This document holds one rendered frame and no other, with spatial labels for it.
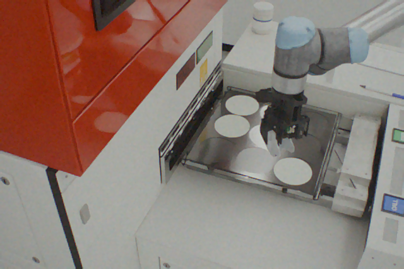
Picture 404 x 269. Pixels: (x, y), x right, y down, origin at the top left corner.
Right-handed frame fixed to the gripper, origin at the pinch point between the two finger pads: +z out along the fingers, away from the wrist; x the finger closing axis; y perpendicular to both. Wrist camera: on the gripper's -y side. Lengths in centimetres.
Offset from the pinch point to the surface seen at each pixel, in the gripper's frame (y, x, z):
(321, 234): 16.5, 6.7, 17.2
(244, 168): -5.6, -4.5, 9.3
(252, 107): -27.7, 9.5, 8.9
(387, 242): 32.7, 10.3, 3.3
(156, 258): 1.9, -32.2, 24.4
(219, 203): -3.6, -12.2, 17.2
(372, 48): -34, 59, 2
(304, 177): 3.7, 8.1, 9.1
